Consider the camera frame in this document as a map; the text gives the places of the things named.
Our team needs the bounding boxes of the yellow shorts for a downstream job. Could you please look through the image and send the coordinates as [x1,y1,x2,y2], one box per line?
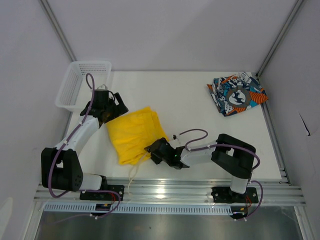
[106,106,170,198]

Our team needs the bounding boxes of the colourful patterned shorts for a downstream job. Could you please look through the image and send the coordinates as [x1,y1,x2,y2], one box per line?
[207,72,269,117]

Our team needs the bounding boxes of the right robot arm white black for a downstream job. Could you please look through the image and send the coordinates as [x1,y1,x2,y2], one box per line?
[144,133,261,202]

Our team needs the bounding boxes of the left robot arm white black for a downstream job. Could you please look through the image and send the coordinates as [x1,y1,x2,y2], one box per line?
[41,89,129,200]

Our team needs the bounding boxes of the white plastic basket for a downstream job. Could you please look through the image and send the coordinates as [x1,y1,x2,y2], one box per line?
[55,60,112,112]

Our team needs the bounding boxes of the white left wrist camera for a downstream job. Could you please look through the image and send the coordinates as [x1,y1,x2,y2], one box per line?
[96,84,108,91]

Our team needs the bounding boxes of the slotted grey cable duct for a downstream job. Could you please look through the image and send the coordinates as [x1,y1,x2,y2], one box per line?
[43,202,232,216]

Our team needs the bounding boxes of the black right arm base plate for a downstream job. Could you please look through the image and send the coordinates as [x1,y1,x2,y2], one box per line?
[211,186,259,204]

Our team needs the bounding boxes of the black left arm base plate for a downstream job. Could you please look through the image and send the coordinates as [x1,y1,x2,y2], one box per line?
[79,184,125,201]

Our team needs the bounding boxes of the aluminium mounting rail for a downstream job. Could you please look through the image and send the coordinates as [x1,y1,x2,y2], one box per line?
[33,177,307,207]

